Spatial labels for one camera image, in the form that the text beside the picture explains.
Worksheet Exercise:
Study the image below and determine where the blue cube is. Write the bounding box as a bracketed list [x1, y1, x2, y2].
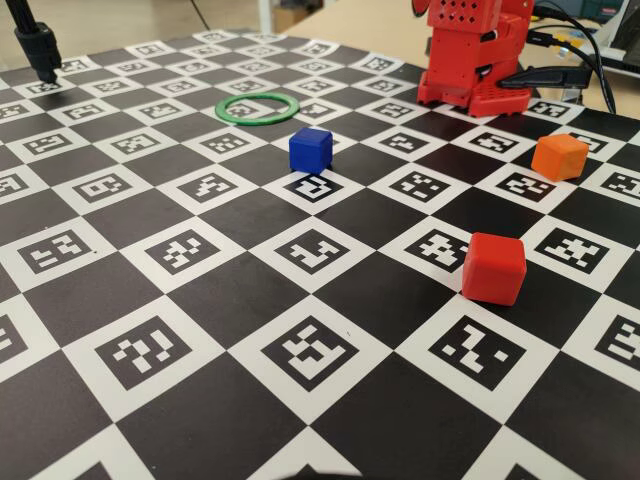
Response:
[288, 127, 335, 174]

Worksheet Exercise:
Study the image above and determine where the red cube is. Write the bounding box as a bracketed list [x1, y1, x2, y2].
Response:
[460, 232, 528, 307]

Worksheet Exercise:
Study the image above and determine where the red perforated robot base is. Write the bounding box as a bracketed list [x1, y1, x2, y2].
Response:
[417, 69, 532, 119]

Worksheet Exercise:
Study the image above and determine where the orange cube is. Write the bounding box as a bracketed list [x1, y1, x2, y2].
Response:
[530, 133, 590, 182]

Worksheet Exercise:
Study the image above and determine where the black white ArUco checkerboard mat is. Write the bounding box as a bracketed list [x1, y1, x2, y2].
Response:
[0, 27, 640, 480]

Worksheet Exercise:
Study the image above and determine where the cardboard box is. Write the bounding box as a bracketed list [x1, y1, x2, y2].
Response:
[273, 5, 307, 30]

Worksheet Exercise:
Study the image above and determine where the white furniture leg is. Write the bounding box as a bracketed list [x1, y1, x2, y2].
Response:
[257, 0, 275, 35]

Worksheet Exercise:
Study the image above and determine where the black power plug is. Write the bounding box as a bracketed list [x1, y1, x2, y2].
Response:
[499, 63, 596, 92]

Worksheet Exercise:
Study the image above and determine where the black usb plug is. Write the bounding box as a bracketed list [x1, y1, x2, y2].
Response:
[528, 29, 574, 50]

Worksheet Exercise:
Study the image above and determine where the black tripod leg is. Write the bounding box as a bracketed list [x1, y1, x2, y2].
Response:
[12, 0, 64, 85]

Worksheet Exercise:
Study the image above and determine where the green tool case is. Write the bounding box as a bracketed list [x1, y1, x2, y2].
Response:
[574, 0, 621, 21]

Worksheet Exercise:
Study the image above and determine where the grey laptop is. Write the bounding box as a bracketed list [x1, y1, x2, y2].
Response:
[597, 0, 640, 76]

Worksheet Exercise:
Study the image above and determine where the green ring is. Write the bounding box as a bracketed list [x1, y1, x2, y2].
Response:
[214, 93, 301, 126]

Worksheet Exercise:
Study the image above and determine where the thick black cable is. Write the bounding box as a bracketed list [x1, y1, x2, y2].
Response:
[534, 2, 617, 114]

